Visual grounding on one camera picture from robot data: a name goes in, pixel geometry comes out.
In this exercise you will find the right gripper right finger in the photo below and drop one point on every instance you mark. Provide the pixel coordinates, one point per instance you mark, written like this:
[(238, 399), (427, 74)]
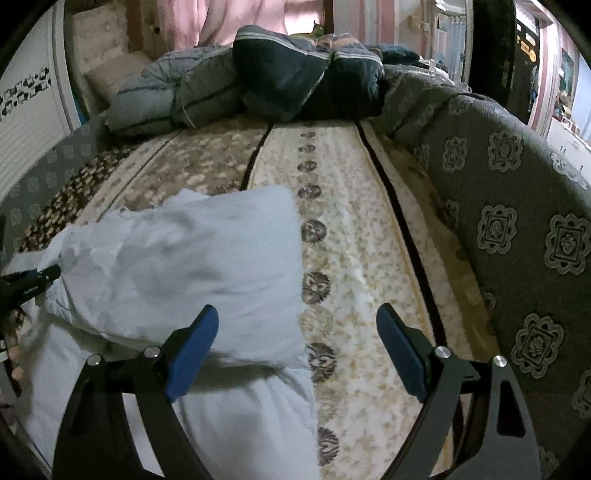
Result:
[(474, 422)]

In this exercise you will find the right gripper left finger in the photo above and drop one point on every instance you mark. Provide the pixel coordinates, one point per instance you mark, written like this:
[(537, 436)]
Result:
[(95, 441)]

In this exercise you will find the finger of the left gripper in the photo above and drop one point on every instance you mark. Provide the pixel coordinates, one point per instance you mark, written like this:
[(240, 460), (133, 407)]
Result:
[(29, 281)]

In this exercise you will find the light blue puffer jacket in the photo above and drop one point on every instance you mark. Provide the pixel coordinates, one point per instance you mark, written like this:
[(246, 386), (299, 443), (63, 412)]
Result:
[(131, 279)]

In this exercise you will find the person's left hand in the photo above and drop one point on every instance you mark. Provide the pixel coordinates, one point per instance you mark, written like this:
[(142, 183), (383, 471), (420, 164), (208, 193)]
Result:
[(13, 330)]

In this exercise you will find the white sliding wardrobe door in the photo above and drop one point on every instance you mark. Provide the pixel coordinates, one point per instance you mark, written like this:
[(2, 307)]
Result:
[(38, 109)]

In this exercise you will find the beige pillow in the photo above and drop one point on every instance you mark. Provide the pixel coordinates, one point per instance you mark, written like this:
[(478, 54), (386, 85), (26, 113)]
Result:
[(109, 77)]

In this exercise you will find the grey patterned bed surround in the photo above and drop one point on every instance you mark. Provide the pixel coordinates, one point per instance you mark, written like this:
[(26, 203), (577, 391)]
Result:
[(522, 217)]

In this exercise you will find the floral patterned bed blanket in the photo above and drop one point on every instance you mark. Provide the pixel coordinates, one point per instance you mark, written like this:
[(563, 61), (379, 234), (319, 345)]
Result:
[(373, 230)]

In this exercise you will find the white stacked bedding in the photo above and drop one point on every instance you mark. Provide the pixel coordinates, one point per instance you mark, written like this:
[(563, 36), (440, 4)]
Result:
[(99, 35)]

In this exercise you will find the white cabinet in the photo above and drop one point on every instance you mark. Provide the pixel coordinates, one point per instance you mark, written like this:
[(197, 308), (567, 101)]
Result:
[(568, 145)]

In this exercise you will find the pink curtain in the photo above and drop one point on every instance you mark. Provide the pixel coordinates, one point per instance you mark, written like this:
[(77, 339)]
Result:
[(185, 24)]

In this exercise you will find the dark blue-grey quilt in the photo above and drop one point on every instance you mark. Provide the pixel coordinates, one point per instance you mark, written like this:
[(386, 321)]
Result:
[(272, 76)]

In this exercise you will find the black door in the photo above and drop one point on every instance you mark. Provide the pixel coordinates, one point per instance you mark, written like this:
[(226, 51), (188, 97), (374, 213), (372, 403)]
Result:
[(505, 57)]

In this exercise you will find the white framed mirror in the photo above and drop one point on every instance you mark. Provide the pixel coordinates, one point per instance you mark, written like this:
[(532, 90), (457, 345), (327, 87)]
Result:
[(449, 27)]

